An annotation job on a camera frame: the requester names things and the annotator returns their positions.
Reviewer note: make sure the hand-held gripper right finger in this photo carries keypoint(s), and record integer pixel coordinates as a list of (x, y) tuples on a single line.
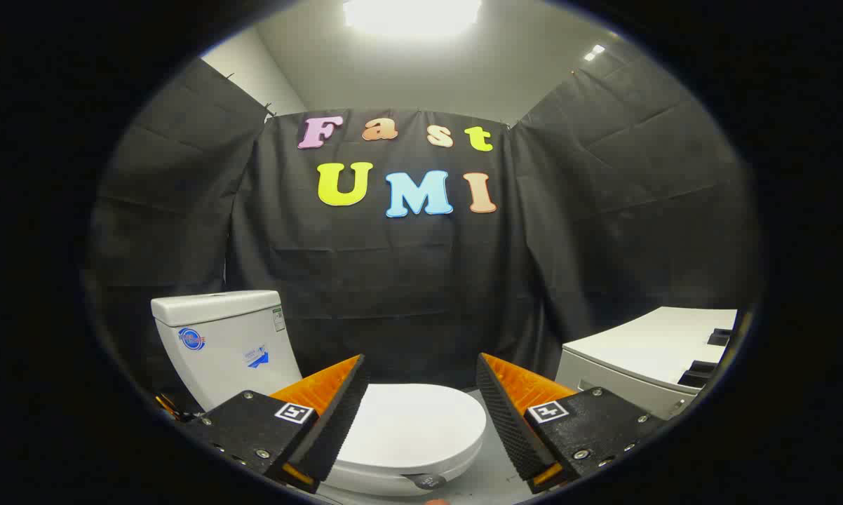
[(507, 414)]

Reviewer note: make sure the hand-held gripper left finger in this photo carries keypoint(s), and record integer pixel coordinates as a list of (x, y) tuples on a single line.
[(337, 414)]

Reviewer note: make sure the white toilet lid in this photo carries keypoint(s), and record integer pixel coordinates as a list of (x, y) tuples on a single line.
[(414, 428)]

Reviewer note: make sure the black round lid pull tab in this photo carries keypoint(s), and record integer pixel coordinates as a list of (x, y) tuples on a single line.
[(427, 481)]

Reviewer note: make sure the white toilet body with tank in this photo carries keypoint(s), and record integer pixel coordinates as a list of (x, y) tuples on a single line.
[(225, 351)]

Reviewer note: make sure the black backdrop cloth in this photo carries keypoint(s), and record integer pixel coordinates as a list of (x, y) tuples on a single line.
[(407, 280)]

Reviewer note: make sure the grey drawer cabinet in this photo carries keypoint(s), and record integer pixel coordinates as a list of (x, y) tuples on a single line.
[(646, 344)]

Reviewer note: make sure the small ceiling light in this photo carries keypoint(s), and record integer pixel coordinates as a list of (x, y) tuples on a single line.
[(594, 52)]

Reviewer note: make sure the large ceiling light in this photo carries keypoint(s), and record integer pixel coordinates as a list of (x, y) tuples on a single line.
[(411, 15)]

